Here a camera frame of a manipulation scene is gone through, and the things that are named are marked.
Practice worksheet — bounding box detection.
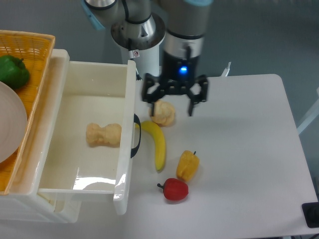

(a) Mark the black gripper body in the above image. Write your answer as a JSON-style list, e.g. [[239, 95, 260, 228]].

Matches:
[[141, 51, 208, 104]]

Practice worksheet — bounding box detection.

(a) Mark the square tan bread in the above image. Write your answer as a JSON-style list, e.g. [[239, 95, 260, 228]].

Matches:
[[86, 123, 122, 147]]

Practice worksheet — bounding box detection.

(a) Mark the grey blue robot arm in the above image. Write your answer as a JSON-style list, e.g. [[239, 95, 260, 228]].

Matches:
[[81, 0, 212, 115]]

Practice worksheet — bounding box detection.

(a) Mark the round tan bread roll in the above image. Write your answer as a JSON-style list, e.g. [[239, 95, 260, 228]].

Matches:
[[149, 100, 175, 126]]

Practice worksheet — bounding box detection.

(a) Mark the upper white drawer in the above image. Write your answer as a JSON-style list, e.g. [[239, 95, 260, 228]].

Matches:
[[38, 60, 139, 215]]

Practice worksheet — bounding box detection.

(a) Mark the white drawer cabinet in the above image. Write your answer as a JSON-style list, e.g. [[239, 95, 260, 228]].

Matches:
[[0, 49, 81, 223]]

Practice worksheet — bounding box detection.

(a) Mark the yellow banana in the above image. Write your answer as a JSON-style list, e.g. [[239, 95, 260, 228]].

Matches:
[[135, 120, 166, 172]]

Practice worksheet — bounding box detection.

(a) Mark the yellow bell pepper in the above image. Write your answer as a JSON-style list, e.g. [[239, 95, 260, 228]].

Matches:
[[176, 150, 200, 182]]

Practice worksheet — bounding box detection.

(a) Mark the red bell pepper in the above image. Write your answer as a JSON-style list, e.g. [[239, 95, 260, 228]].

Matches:
[[157, 178, 189, 201]]

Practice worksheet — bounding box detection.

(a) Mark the orange plastic basket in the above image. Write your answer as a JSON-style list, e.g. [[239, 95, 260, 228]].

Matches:
[[0, 30, 55, 196]]

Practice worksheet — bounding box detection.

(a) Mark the beige round plate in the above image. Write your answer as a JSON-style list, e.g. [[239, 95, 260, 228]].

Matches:
[[0, 83, 27, 162]]

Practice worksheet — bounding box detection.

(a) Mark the green bell pepper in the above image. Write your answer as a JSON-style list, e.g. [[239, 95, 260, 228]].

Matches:
[[0, 55, 30, 90]]

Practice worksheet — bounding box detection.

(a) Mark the black device at edge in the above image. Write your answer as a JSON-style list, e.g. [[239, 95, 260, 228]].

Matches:
[[302, 202, 319, 228]]

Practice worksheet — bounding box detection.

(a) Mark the black drawer handle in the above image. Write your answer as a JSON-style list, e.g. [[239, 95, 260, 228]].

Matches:
[[131, 114, 142, 158]]

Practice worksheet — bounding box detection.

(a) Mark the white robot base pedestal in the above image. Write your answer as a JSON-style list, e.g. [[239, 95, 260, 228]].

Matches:
[[111, 13, 166, 78]]

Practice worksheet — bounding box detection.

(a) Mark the white table frame bracket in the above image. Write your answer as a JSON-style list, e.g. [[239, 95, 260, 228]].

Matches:
[[297, 99, 319, 135]]

